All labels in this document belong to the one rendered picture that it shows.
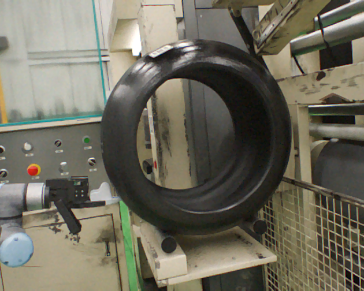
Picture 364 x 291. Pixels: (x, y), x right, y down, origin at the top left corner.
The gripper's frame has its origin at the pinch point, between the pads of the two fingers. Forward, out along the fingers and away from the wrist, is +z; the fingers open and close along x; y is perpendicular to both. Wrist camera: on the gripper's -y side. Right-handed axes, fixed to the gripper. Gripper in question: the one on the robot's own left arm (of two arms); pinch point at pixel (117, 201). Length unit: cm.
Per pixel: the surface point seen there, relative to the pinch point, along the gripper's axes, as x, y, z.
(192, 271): -9.4, -19.2, 20.9
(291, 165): 19, 7, 69
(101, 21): 900, 286, 10
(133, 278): 157, -99, 23
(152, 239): 5.5, -14.3, 11.6
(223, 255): -3.5, -17.6, 32.7
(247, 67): -12, 40, 34
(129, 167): -11.8, 11.7, 2.2
